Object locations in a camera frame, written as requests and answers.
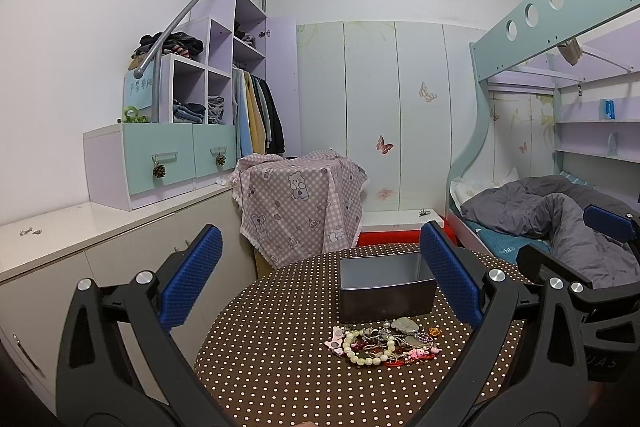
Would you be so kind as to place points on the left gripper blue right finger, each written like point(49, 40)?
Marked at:
point(523, 364)

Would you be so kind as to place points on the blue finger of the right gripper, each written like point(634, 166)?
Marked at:
point(622, 228)

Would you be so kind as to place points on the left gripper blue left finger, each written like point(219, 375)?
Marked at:
point(118, 364)

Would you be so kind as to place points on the pale jade stone pendant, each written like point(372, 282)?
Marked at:
point(405, 326)

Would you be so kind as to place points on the pink cat charm keychain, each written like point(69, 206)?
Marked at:
point(335, 344)

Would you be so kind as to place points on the grey duvet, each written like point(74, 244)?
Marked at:
point(551, 208)

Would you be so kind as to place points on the teal bed sheet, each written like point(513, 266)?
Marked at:
point(506, 246)

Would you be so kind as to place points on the blue bottle on shelf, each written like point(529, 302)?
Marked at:
point(608, 109)

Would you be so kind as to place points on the cream low cabinet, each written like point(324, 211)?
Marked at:
point(44, 257)

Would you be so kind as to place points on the dark metal storage box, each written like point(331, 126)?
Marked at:
point(378, 288)

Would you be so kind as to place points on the red and white storage bench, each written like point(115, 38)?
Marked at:
point(395, 227)

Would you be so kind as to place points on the teal two-drawer unit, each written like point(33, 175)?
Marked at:
point(119, 161)

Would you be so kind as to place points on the pinecone drawer ornament left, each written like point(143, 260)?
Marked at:
point(159, 171)

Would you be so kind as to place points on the pinecone drawer ornament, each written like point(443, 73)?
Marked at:
point(159, 171)
point(220, 159)

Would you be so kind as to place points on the white butterfly wardrobe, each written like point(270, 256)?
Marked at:
point(397, 98)

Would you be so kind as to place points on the pinecone drawer ornament right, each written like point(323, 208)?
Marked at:
point(220, 159)

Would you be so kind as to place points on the pink checkered bear cloth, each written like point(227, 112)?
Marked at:
point(294, 209)

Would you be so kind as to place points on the green plant decoration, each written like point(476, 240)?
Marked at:
point(133, 115)

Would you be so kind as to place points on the folded jeans stack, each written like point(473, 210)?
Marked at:
point(192, 113)

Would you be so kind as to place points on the hanging clothes row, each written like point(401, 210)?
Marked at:
point(255, 117)

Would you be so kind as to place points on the dark clothes pile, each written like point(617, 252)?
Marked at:
point(177, 43)

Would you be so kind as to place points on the lilac stair shelf unit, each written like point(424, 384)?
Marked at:
point(236, 34)

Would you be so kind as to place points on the grey metal handrail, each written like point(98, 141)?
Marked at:
point(141, 86)

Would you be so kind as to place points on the teal bunk bed frame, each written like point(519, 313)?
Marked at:
point(540, 75)

